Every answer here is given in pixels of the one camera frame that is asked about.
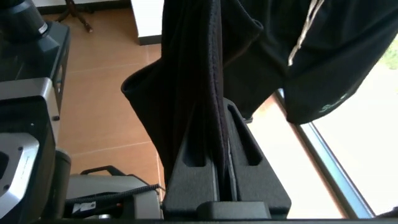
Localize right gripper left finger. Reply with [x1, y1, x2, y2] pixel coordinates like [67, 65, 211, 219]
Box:
[162, 124, 219, 218]

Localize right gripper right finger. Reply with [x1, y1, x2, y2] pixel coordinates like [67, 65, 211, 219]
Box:
[223, 98, 292, 218]

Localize black garment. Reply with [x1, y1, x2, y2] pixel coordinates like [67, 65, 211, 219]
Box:
[121, 0, 264, 202]

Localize black drawstring shorts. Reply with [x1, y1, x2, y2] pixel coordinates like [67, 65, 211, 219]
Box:
[222, 0, 398, 125]

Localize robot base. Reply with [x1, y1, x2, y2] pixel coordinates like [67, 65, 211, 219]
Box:
[0, 0, 165, 220]

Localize dark wooden stand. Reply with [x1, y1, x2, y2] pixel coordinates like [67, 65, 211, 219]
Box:
[55, 0, 94, 34]

